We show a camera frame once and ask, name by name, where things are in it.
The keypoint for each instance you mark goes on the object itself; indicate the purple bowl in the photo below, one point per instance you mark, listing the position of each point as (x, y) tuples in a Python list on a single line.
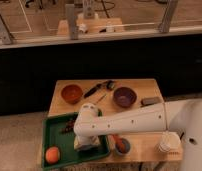
[(124, 97)]

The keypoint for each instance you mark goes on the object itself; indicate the middle grey metal post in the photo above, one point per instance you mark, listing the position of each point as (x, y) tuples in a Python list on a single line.
[(71, 20)]

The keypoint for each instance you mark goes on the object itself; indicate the dark rectangular block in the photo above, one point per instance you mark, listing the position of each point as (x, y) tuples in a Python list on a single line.
[(150, 101)]

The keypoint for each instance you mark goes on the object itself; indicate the black dish brush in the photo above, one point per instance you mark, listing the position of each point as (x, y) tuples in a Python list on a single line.
[(109, 85)]

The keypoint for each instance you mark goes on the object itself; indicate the small grey cup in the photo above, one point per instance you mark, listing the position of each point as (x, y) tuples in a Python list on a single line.
[(127, 147)]

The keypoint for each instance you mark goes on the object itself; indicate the left grey metal post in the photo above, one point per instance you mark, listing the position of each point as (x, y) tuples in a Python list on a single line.
[(5, 35)]

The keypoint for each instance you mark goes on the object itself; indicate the green plastic tray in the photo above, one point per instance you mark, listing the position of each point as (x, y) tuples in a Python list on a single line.
[(53, 136)]

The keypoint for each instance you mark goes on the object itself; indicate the wooden table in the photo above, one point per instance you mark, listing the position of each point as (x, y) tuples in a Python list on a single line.
[(143, 145)]

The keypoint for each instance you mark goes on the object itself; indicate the orange-brown bowl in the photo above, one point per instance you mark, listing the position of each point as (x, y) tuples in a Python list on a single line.
[(71, 93)]

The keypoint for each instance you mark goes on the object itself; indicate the grey metal post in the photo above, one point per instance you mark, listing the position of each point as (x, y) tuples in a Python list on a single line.
[(71, 20), (171, 5), (5, 35)]

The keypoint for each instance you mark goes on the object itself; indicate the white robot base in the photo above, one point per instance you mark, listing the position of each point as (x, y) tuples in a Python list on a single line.
[(185, 116)]

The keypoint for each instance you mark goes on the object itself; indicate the sponge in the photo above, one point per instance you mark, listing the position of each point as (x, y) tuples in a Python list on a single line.
[(76, 143)]

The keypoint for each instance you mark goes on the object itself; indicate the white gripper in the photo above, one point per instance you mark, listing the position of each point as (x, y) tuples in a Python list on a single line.
[(86, 143)]

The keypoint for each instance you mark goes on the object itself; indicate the small dark utensil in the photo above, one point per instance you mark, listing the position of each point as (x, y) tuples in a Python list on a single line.
[(101, 98)]

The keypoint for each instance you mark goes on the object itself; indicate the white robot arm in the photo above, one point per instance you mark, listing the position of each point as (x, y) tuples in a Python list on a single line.
[(89, 125)]

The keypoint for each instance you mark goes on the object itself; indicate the right grey metal post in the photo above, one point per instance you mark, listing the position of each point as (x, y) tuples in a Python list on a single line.
[(171, 5)]

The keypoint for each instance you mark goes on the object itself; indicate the orange fruit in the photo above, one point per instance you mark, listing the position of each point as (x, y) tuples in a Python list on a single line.
[(52, 155)]

